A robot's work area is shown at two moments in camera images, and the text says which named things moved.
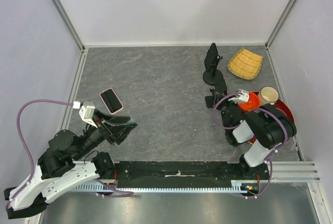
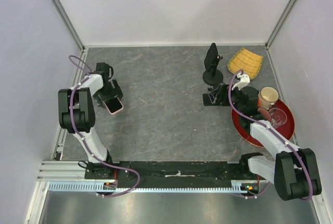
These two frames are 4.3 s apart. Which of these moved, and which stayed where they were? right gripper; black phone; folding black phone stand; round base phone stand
Moved: right gripper
Stayed: folding black phone stand; black phone; round base phone stand
